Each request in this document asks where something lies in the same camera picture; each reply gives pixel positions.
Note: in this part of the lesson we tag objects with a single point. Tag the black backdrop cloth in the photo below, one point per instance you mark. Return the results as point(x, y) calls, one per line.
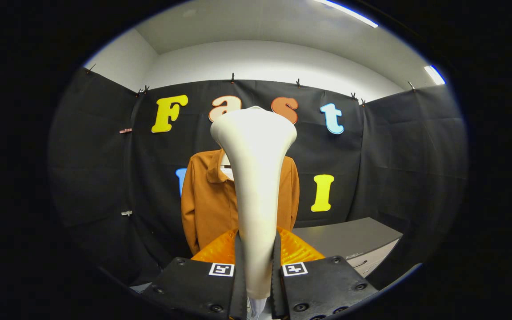
point(398, 169)

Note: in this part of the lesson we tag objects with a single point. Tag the small silver clip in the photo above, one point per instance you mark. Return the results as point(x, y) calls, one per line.
point(126, 213)

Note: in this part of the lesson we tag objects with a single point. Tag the white mannequin torso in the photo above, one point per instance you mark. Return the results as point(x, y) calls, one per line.
point(227, 171)

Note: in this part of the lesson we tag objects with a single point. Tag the long ceiling light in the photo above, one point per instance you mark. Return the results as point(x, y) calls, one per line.
point(349, 12)

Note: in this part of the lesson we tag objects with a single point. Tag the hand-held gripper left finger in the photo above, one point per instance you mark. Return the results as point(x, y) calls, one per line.
point(239, 284)

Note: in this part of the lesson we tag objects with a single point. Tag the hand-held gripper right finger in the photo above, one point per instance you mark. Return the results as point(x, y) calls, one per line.
point(277, 284)

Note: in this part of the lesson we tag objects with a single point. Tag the small ceiling light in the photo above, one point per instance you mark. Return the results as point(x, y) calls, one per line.
point(434, 74)

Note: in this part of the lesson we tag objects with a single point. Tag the orange button-up shirt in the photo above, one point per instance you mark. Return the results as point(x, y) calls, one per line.
point(209, 209)

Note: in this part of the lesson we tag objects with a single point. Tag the small red clip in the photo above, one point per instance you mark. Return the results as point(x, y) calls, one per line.
point(125, 130)

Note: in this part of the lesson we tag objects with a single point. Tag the row of black cloth clips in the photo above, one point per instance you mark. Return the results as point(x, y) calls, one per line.
point(298, 83)

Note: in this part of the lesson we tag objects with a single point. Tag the grey cabinet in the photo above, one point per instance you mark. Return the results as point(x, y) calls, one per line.
point(349, 240)

